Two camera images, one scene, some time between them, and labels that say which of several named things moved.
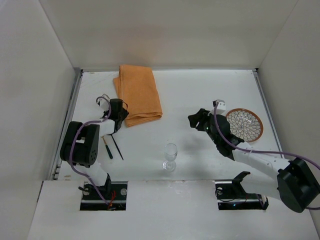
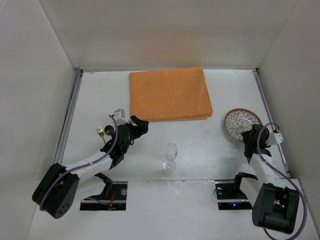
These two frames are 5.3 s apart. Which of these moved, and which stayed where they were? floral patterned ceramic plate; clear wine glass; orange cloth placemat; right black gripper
Moved: right black gripper; orange cloth placemat
Stayed: clear wine glass; floral patterned ceramic plate
